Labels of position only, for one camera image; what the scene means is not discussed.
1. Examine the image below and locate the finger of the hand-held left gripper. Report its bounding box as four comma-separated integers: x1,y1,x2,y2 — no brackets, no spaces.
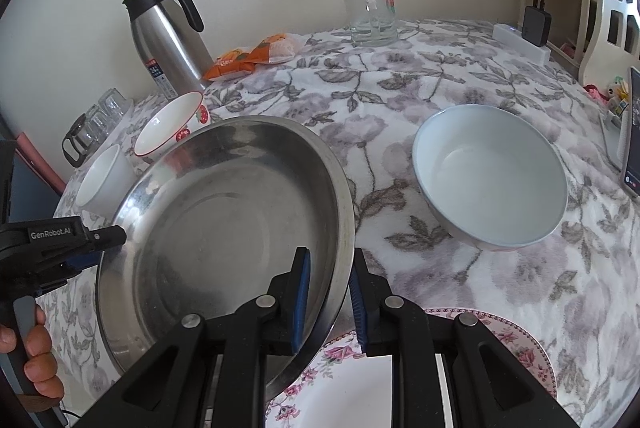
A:
92,224,127,252
35,250,101,295

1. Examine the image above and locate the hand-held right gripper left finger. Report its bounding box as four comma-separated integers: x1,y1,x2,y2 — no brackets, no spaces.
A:
67,247,311,428

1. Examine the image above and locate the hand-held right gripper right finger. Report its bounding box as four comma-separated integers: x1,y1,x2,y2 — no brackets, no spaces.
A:
348,248,583,428

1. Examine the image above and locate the small white bowl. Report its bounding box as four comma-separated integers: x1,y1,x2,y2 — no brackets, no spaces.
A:
75,144,135,219

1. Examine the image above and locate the person's left hand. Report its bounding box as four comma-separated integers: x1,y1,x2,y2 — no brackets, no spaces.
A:
0,304,66,401

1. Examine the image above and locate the pink floral plate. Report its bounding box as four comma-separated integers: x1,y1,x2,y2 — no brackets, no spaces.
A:
265,307,558,428

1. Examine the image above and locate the pink trim strip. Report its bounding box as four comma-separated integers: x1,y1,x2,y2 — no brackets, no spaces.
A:
15,133,68,191

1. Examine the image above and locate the glass coffee pot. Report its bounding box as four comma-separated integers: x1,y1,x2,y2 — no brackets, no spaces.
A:
62,105,108,168

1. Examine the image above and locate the clear glass tumbler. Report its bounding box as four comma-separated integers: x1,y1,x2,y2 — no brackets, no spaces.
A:
84,104,108,129
102,88,133,120

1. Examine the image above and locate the red-rimmed strawberry bowl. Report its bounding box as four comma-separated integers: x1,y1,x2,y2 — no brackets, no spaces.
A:
133,91,211,164

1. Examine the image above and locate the large white bowl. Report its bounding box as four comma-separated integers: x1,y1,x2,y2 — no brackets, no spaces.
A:
412,104,569,253

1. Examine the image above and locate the stainless steel thermos carafe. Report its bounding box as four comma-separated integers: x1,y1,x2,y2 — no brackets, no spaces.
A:
122,0,215,101

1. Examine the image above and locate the orange snack packet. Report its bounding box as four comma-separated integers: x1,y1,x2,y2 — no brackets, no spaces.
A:
202,49,256,81
248,32,305,65

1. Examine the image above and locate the floral tablecloth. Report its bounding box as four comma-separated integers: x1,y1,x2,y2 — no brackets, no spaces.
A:
37,18,640,428

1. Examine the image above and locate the clear glass mug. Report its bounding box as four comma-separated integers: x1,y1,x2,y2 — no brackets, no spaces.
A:
341,0,399,48

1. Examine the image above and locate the white power strip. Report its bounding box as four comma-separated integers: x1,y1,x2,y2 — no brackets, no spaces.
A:
492,23,551,65

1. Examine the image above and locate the black charger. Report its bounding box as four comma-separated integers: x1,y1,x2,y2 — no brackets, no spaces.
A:
522,5,552,47

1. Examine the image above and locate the small yellow toy figure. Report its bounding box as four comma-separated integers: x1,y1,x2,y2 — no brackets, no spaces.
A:
602,75,632,119

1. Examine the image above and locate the white wooden chair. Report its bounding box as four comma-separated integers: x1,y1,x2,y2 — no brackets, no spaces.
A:
515,0,640,84

